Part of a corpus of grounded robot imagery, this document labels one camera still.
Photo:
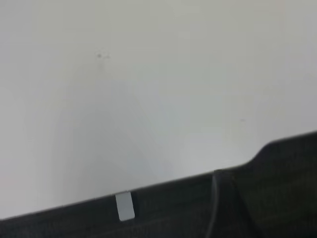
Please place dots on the white label tag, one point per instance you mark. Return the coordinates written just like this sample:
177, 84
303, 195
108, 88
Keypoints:
125, 206

